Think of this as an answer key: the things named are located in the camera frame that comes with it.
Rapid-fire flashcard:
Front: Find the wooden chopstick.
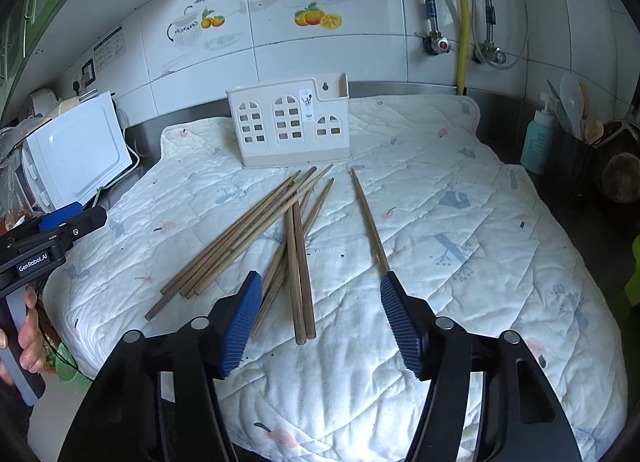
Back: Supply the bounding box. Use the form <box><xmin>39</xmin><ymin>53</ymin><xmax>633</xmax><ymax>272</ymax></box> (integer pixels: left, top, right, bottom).
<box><xmin>186</xmin><ymin>174</ymin><xmax>322</xmax><ymax>297</ymax></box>
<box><xmin>160</xmin><ymin>166</ymin><xmax>317</xmax><ymax>301</ymax></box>
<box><xmin>262</xmin><ymin>211</ymin><xmax>290</xmax><ymax>308</ymax></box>
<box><xmin>293</xmin><ymin>202</ymin><xmax>317</xmax><ymax>339</ymax></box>
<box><xmin>250</xmin><ymin>178</ymin><xmax>334</xmax><ymax>344</ymax></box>
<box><xmin>144</xmin><ymin>165</ymin><xmax>333</xmax><ymax>321</ymax></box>
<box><xmin>288</xmin><ymin>208</ymin><xmax>307</xmax><ymax>345</ymax></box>
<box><xmin>160</xmin><ymin>170</ymin><xmax>300</xmax><ymax>295</ymax></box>
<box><xmin>349</xmin><ymin>168</ymin><xmax>390</xmax><ymax>275</ymax></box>

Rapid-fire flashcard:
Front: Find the left hand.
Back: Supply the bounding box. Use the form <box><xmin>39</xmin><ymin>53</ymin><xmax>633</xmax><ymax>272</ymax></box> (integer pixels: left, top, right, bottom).
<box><xmin>17</xmin><ymin>285</ymin><xmax>46</xmax><ymax>374</ymax></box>

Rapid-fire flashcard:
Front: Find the white quilted mat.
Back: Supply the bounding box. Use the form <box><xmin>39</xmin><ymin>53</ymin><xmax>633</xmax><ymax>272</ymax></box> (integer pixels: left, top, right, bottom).
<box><xmin>43</xmin><ymin>96</ymin><xmax>628</xmax><ymax>461</ymax></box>

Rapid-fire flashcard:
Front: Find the white microwave oven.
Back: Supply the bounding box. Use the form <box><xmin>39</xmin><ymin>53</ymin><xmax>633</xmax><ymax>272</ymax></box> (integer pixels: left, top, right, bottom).
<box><xmin>21</xmin><ymin>92</ymin><xmax>132</xmax><ymax>213</ymax></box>

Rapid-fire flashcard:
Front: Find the white utensil holder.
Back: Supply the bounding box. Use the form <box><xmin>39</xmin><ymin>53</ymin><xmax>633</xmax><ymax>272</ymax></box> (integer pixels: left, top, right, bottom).
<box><xmin>227</xmin><ymin>73</ymin><xmax>350</xmax><ymax>168</ymax></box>

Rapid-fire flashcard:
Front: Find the green plastic basket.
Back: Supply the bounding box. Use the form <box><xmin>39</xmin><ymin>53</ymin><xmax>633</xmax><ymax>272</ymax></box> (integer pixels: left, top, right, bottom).
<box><xmin>624</xmin><ymin>237</ymin><xmax>640</xmax><ymax>307</ymax></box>

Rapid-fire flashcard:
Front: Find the teal soap bottle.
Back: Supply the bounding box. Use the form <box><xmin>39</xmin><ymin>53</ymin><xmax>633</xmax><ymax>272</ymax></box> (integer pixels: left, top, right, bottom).
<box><xmin>521</xmin><ymin>93</ymin><xmax>556</xmax><ymax>175</ymax></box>

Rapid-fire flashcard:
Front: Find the black utensil pot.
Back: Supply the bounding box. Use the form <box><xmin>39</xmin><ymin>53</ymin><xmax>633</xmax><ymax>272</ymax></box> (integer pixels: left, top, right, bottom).
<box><xmin>544</xmin><ymin>119</ymin><xmax>639</xmax><ymax>226</ymax></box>

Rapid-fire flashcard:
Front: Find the white rice spoon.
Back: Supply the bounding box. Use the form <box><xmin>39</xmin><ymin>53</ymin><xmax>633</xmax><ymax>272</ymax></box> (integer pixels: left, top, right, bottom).
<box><xmin>560</xmin><ymin>73</ymin><xmax>585</xmax><ymax>140</ymax></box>

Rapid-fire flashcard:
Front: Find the yellow gas pipe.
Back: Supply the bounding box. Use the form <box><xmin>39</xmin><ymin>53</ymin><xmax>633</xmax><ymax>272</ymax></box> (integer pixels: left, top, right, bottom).
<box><xmin>456</xmin><ymin>0</ymin><xmax>471</xmax><ymax>96</ymax></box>

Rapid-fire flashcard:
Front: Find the green wall cabinet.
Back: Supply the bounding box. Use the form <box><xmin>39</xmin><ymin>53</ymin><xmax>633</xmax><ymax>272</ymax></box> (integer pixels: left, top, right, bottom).
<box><xmin>1</xmin><ymin>0</ymin><xmax>151</xmax><ymax>125</ymax></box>

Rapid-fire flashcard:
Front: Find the left metal hose valve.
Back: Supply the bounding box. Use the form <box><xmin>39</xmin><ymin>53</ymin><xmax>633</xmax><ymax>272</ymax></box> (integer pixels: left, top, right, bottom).
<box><xmin>422</xmin><ymin>0</ymin><xmax>451</xmax><ymax>56</ymax></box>

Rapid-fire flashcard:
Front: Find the metal hose valve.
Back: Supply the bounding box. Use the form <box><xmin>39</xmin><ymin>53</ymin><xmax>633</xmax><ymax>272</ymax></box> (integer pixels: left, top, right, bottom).
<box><xmin>422</xmin><ymin>0</ymin><xmax>451</xmax><ymax>56</ymax></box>
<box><xmin>474</xmin><ymin>0</ymin><xmax>528</xmax><ymax>72</ymax></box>

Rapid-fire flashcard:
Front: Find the right metal hose valve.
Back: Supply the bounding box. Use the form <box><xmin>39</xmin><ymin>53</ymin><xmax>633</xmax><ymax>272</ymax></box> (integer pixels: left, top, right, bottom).
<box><xmin>474</xmin><ymin>0</ymin><xmax>528</xmax><ymax>72</ymax></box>

